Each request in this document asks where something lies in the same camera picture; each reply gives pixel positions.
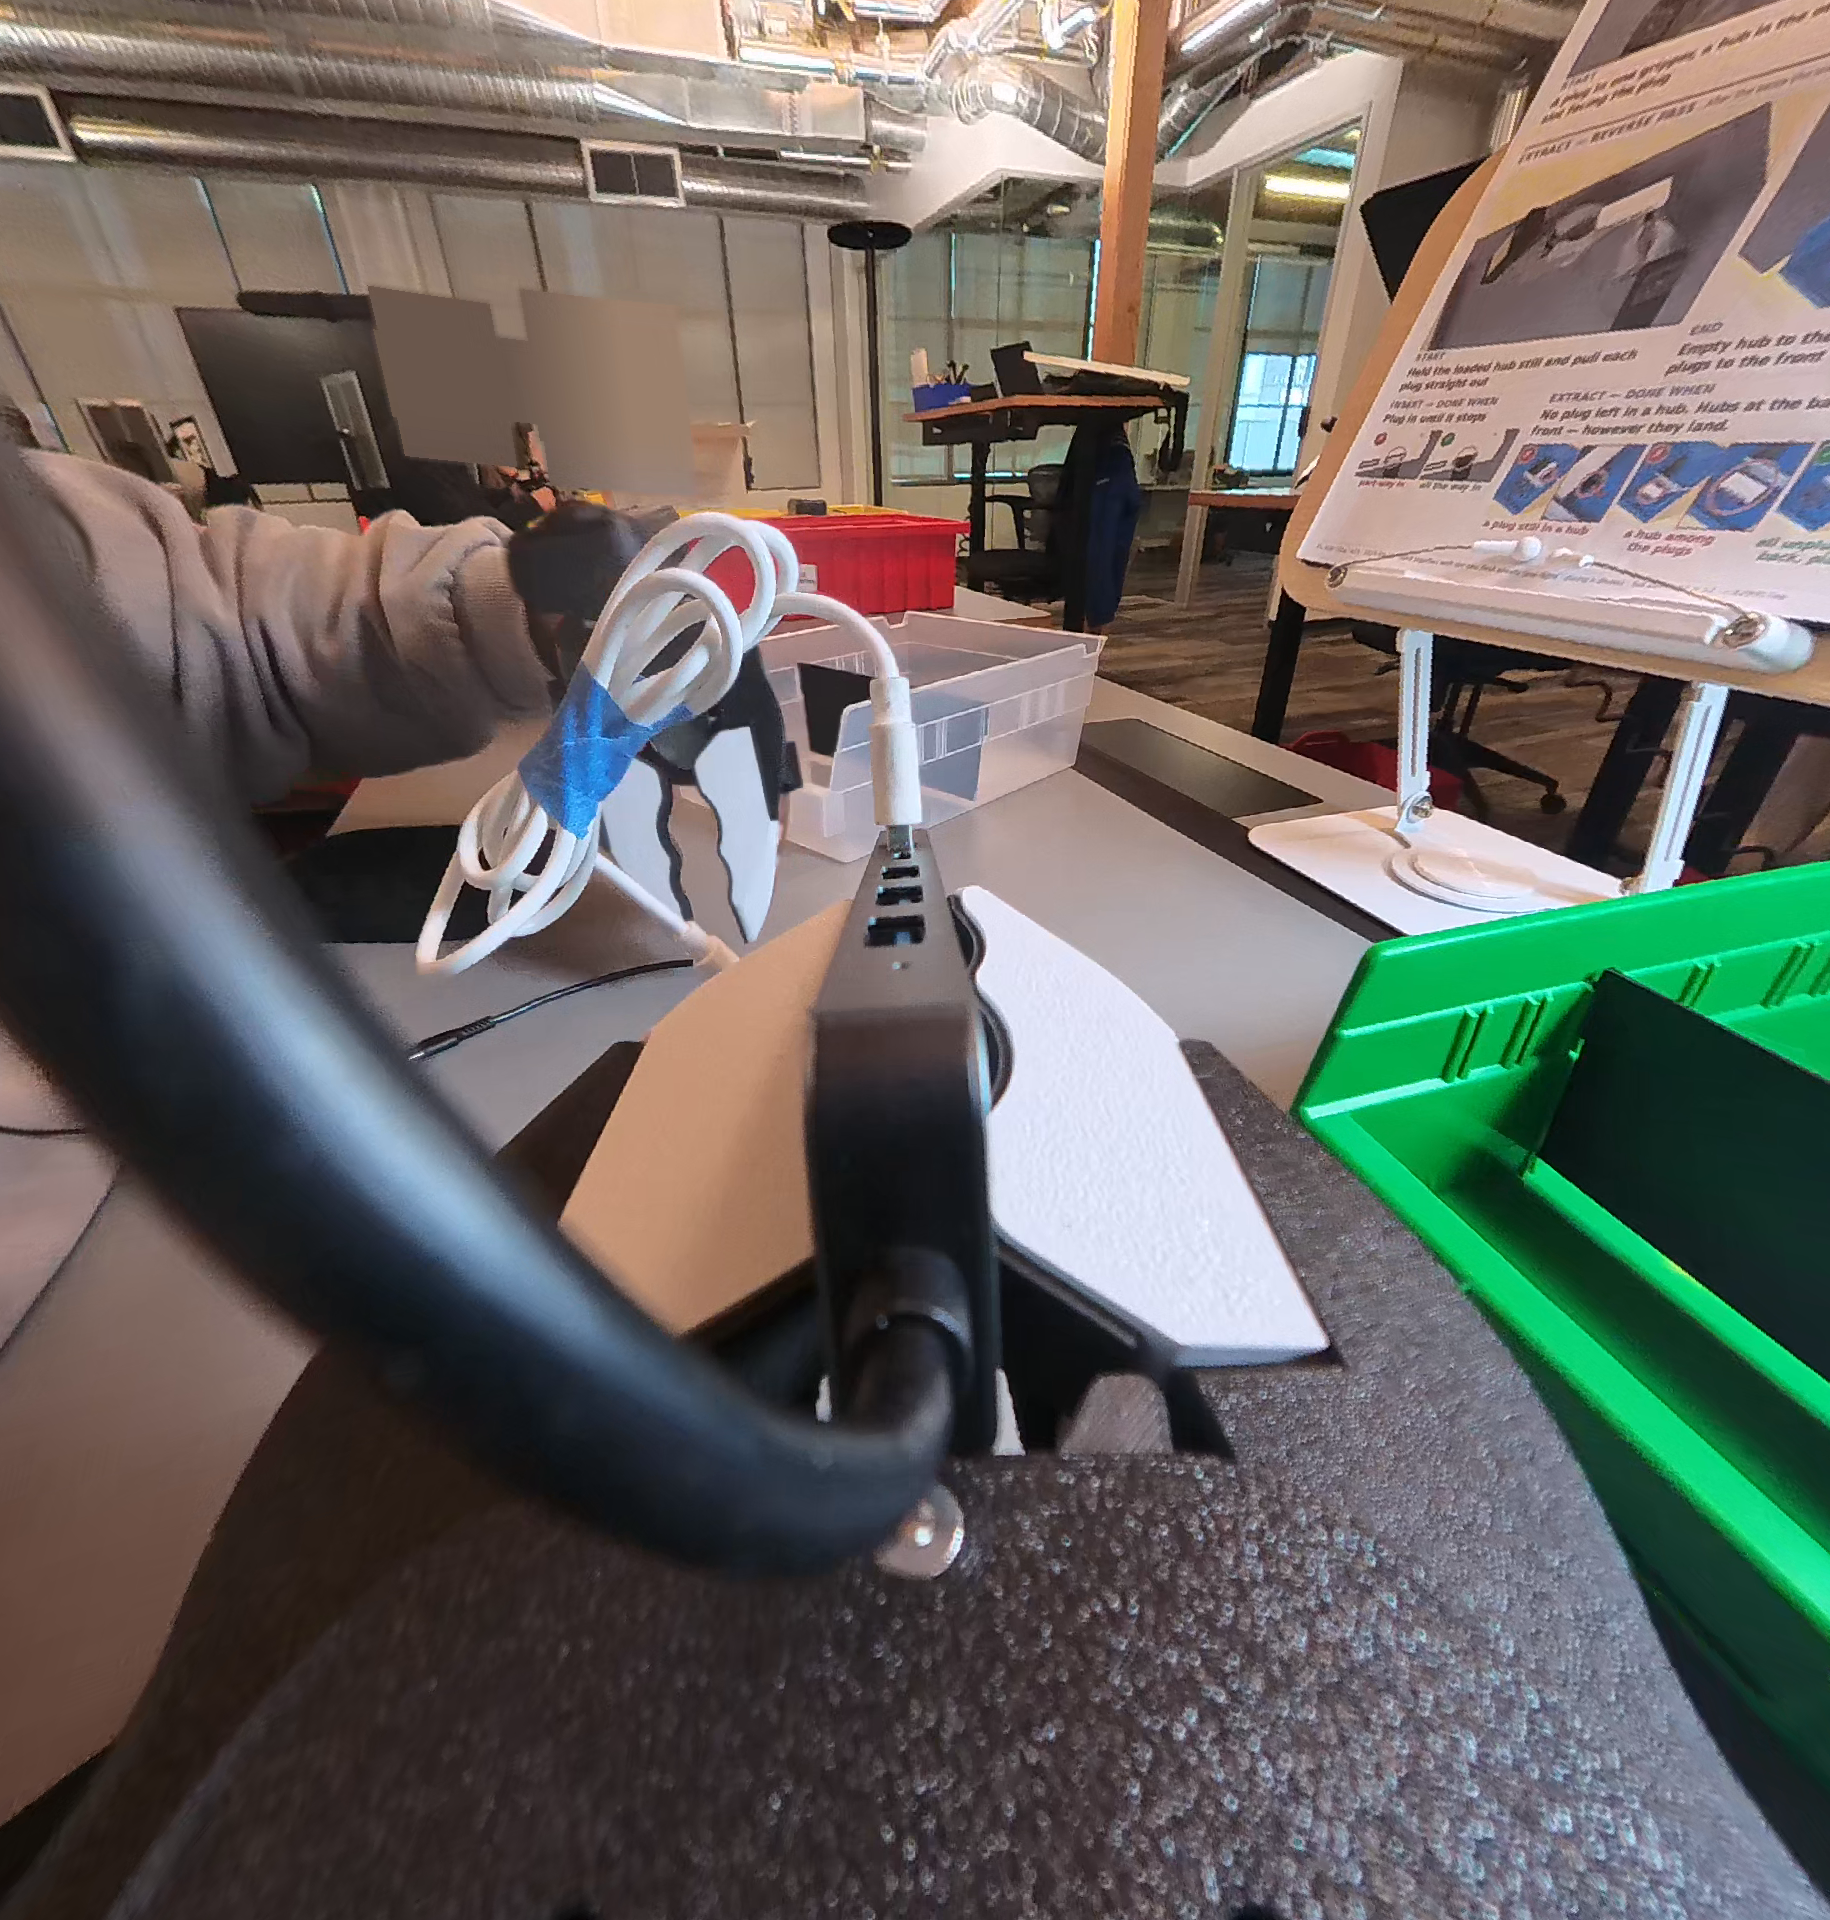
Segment clear plastic bin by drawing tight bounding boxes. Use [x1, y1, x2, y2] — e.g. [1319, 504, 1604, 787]
[772, 607, 1106, 868]

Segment red plastic bin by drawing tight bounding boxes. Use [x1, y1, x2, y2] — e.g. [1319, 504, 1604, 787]
[702, 506, 967, 618]

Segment silver ventilation duct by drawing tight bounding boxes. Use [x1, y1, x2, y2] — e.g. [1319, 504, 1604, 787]
[0, 0, 1129, 205]

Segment black usb hub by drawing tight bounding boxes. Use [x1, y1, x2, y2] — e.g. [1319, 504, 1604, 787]
[804, 828, 1004, 1460]

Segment thick black hub cable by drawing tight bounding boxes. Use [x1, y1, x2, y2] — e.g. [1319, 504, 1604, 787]
[0, 352, 966, 1580]

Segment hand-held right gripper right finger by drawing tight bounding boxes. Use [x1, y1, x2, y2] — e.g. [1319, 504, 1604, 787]
[949, 884, 1333, 1369]

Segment wooden column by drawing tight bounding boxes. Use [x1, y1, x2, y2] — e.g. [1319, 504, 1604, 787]
[1091, 0, 1176, 374]

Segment green plastic bin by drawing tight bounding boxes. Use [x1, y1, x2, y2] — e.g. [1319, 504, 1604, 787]
[1286, 852, 1830, 1839]

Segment thin black usb cable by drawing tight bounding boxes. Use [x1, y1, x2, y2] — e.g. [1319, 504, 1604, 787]
[404, 960, 702, 1067]

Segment black wall screen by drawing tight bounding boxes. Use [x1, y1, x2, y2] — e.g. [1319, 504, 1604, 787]
[174, 291, 410, 492]

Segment black floor lamp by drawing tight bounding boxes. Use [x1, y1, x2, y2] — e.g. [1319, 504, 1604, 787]
[832, 220, 920, 514]

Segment person's left forearm grey sleeve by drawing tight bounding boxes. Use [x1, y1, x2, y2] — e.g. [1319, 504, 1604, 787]
[14, 445, 558, 815]

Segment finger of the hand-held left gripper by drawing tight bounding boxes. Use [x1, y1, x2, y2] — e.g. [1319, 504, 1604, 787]
[697, 660, 788, 950]
[600, 743, 696, 925]

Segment black office chair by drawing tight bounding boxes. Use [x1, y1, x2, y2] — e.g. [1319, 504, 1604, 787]
[977, 458, 1077, 605]

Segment white usb cable blue tape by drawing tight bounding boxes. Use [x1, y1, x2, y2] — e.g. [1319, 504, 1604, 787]
[415, 509, 926, 979]

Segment blue jacket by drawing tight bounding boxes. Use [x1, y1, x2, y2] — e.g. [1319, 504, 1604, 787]
[1083, 432, 1154, 626]

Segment wooden top standing desk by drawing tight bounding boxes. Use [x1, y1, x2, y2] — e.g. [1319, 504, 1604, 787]
[904, 378, 1196, 637]

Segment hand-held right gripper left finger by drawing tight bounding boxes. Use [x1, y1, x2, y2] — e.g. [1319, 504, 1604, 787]
[558, 896, 875, 1340]

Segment wooden book stand white base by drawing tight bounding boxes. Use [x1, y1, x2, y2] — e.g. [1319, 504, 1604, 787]
[1246, 146, 1830, 943]

